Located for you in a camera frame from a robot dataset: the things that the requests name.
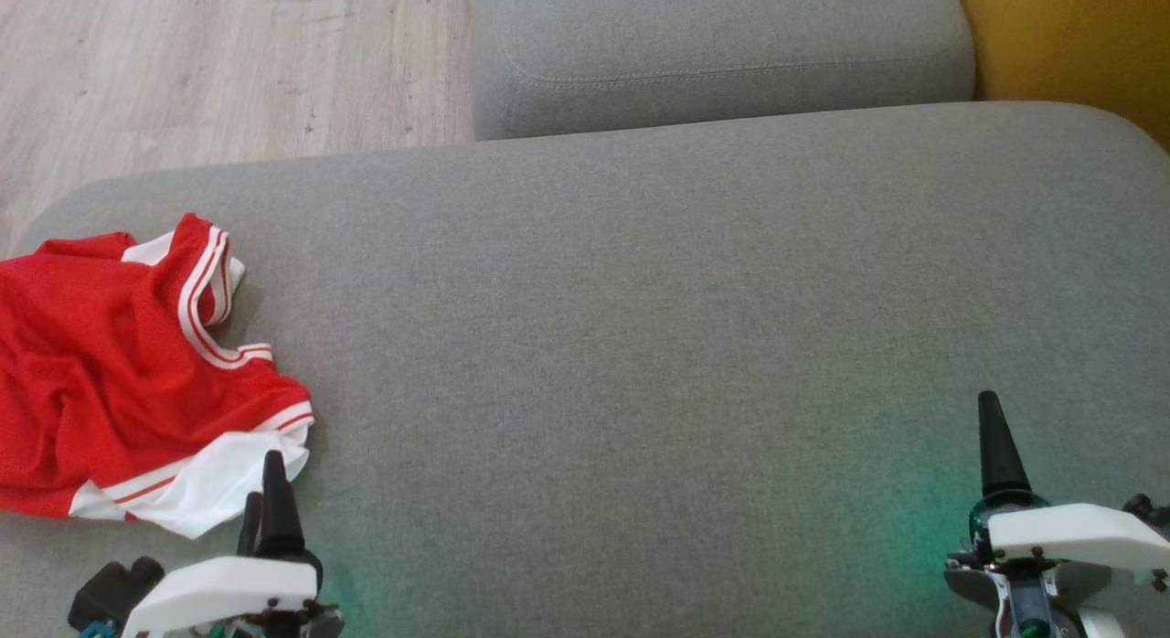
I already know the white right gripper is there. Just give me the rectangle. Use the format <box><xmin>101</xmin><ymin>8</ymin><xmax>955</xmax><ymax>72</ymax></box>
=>
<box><xmin>944</xmin><ymin>390</ymin><xmax>1170</xmax><ymax>638</ymax></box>

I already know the grey fabric sofa seat cushion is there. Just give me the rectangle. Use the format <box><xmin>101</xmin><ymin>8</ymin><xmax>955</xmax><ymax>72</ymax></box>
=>
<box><xmin>0</xmin><ymin>101</ymin><xmax>1170</xmax><ymax>638</ymax></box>

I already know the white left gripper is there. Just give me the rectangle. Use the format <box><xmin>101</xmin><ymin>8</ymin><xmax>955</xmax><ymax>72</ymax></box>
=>
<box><xmin>122</xmin><ymin>450</ymin><xmax>346</xmax><ymax>638</ymax></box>

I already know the grey fabric sofa side cushion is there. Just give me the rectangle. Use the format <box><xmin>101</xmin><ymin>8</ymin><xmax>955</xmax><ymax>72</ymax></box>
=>
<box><xmin>466</xmin><ymin>0</ymin><xmax>977</xmax><ymax>143</ymax></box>

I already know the red white striped jersey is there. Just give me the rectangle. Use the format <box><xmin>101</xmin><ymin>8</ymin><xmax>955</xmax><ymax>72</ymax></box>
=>
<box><xmin>0</xmin><ymin>212</ymin><xmax>315</xmax><ymax>539</ymax></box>

